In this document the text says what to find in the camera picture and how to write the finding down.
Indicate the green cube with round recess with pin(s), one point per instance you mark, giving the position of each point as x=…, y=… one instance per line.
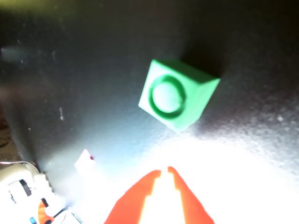
x=189, y=102

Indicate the black table mat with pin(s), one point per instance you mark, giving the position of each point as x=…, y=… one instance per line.
x=93, y=70

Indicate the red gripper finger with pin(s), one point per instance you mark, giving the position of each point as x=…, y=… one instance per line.
x=189, y=205
x=133, y=203

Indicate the pink tape piece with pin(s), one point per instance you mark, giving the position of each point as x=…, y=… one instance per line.
x=84, y=162

